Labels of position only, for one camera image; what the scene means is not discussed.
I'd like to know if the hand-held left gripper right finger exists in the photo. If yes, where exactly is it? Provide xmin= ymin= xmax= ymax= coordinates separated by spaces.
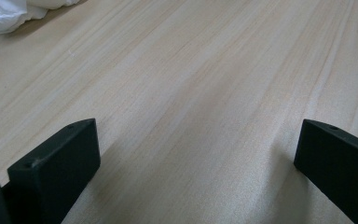
xmin=293 ymin=119 xmax=358 ymax=224

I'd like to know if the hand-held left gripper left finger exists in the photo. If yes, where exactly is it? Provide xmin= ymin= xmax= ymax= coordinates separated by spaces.
xmin=7 ymin=118 xmax=102 ymax=224

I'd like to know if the white plastic bag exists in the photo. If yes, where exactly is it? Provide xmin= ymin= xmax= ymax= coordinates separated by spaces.
xmin=0 ymin=0 xmax=82 ymax=35

